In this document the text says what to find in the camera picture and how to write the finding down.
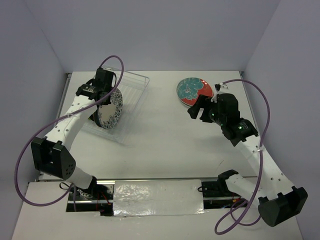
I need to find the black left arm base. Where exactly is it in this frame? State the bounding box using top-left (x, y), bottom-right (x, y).
top-left (65, 184), bottom-right (115, 217)

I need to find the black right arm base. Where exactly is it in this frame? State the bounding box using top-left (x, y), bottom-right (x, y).
top-left (197, 180), bottom-right (243, 210)

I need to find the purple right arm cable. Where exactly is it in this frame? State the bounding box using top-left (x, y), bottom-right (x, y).
top-left (214, 79), bottom-right (270, 236)

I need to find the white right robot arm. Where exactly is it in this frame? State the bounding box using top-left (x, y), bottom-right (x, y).
top-left (187, 93), bottom-right (308, 227)

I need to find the red teal floral plate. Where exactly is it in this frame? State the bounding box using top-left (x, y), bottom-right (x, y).
top-left (179, 98), bottom-right (196, 107)

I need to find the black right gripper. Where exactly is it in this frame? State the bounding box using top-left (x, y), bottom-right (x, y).
top-left (187, 94), bottom-right (226, 126)

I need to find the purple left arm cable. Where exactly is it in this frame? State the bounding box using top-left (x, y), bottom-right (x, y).
top-left (15, 54), bottom-right (125, 207)

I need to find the clear wire dish rack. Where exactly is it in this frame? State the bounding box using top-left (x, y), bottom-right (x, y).
top-left (82, 66), bottom-right (150, 143)

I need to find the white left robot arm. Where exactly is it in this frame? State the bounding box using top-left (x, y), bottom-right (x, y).
top-left (31, 67), bottom-right (116, 200)

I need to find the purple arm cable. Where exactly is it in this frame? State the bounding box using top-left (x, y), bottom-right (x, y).
top-left (214, 79), bottom-right (270, 236)
top-left (15, 54), bottom-right (125, 207)

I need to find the blue white floral plate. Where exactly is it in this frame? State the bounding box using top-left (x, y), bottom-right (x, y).
top-left (94, 89), bottom-right (123, 130)

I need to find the silver foil sheet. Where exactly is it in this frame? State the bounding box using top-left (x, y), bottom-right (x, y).
top-left (112, 179), bottom-right (205, 217)

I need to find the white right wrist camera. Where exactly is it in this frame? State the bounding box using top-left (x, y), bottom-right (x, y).
top-left (214, 82), bottom-right (229, 92)

